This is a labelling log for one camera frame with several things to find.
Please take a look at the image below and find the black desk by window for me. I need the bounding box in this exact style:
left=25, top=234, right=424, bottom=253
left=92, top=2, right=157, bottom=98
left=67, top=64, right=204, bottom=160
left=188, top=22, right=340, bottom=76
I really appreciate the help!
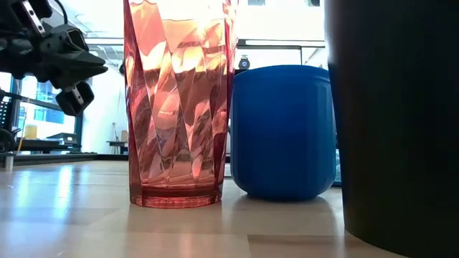
left=16, top=132, right=82, bottom=155

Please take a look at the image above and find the black window frame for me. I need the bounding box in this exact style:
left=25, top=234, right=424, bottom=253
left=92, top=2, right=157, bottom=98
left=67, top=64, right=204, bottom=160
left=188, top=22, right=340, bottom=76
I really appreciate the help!
left=0, top=71, right=85, bottom=155

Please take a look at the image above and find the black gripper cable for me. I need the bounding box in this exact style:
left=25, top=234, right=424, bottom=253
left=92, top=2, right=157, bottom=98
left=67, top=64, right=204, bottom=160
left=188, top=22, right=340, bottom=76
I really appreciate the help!
left=53, top=0, right=70, bottom=24

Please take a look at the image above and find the black perforated panel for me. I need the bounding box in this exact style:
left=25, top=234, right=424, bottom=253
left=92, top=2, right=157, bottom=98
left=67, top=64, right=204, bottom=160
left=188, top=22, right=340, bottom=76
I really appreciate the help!
left=0, top=100, right=10, bottom=130

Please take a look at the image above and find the teal microfibre cloth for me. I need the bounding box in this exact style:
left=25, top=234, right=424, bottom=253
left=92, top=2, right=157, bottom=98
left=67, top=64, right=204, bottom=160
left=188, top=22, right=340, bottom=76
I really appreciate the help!
left=334, top=148, right=342, bottom=188

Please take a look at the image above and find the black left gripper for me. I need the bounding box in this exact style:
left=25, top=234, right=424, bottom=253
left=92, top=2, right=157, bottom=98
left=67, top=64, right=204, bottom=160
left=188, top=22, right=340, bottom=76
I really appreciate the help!
left=0, top=0, right=109, bottom=117

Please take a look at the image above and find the red faceted plastic tumbler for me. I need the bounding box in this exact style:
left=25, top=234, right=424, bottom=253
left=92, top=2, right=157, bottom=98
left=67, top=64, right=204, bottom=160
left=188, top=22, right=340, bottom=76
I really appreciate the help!
left=123, top=0, right=240, bottom=209

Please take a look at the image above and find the black-framed wooden shelf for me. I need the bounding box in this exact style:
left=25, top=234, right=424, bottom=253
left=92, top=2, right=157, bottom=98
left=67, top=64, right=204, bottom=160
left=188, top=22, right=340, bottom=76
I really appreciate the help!
left=235, top=38, right=326, bottom=77

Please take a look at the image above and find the blue mug with handle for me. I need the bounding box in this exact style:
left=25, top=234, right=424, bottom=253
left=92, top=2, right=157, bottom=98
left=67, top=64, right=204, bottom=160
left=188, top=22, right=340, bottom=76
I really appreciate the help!
left=229, top=64, right=338, bottom=201

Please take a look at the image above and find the tall black cup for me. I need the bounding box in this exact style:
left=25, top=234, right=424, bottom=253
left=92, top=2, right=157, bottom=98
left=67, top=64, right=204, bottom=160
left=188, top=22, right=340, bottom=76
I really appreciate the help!
left=323, top=0, right=459, bottom=258

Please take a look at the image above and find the long ceiling light strip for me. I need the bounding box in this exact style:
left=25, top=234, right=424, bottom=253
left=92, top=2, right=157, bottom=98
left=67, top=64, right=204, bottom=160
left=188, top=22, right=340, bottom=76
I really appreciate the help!
left=84, top=37, right=125, bottom=47

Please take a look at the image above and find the small background table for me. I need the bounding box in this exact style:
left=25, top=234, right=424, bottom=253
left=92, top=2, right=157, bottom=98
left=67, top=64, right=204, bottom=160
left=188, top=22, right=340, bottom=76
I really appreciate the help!
left=106, top=140, right=129, bottom=155

